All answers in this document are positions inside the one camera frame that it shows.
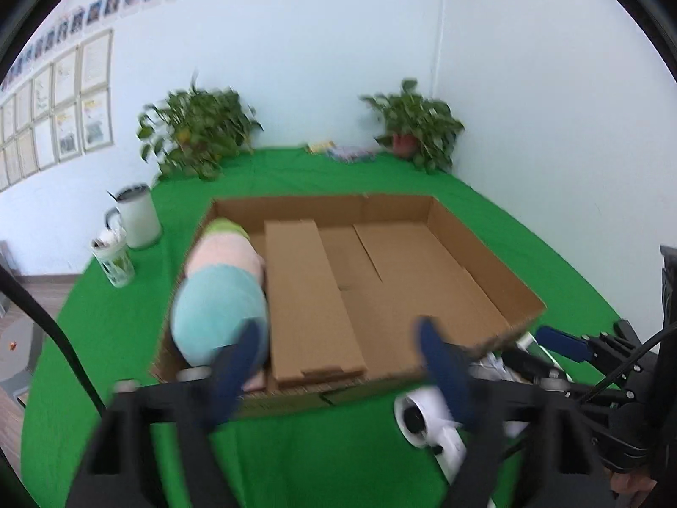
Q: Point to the long brown cardboard box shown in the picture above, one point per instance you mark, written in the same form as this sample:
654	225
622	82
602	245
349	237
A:
312	339

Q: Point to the plush pig toy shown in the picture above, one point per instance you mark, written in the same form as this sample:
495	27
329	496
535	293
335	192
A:
223	289

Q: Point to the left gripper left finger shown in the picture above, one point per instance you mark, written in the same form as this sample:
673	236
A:
119	466

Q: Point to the left potted plant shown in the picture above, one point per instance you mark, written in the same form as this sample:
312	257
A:
194	130

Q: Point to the framed certificates on wall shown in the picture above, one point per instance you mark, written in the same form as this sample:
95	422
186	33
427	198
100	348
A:
61	112

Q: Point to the large open cardboard tray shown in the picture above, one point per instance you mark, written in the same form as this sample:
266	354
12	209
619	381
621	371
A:
396	259

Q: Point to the green tablecloth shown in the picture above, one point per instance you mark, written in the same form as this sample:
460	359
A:
349	456

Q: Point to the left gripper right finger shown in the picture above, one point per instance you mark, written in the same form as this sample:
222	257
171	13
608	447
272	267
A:
559	465

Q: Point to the white hair dryer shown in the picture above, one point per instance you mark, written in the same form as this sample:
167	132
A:
426	423

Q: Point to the green patterned cup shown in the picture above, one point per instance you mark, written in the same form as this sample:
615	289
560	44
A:
110	250

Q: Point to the person right hand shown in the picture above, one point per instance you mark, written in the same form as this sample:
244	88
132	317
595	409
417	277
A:
631	483

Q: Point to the white mug black lid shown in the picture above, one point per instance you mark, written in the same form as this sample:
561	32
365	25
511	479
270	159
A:
134	212

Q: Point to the right potted plant red pot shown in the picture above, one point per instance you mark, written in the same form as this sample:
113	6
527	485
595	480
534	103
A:
422	130

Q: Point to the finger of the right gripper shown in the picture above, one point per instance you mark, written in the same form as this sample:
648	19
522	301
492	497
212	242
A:
571	347

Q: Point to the yellow packet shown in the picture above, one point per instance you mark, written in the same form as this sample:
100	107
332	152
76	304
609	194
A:
320	147

